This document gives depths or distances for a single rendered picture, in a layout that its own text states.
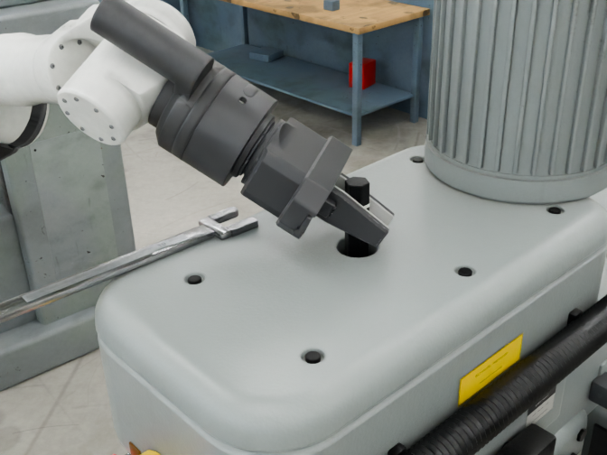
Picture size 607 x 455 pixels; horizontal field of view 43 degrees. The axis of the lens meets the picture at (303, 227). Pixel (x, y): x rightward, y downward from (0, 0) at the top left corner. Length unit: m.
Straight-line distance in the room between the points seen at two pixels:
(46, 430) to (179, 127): 2.87
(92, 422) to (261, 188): 2.84
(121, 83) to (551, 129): 0.39
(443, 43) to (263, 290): 0.31
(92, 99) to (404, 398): 0.33
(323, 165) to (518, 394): 0.25
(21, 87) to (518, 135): 0.47
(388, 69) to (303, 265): 5.80
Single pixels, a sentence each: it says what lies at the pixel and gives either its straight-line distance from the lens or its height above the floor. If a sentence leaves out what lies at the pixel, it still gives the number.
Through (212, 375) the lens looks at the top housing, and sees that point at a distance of 0.56.
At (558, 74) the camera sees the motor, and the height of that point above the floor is 2.02.
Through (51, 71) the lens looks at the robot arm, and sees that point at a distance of 0.75.
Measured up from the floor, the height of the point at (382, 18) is 0.88.
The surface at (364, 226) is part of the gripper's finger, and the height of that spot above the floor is 1.92.
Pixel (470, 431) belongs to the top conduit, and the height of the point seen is 1.80.
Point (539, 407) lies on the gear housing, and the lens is 0.86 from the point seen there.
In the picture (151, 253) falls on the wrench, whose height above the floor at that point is 1.90.
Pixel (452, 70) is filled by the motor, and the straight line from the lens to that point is 0.78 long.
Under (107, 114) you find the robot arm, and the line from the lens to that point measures 0.64.
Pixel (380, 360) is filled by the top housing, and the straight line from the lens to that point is 0.57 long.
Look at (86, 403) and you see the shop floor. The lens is 3.53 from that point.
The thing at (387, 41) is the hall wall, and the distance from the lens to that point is 6.39.
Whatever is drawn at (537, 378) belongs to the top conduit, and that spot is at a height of 1.80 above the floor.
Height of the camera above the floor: 2.24
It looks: 29 degrees down
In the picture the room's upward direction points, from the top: 1 degrees counter-clockwise
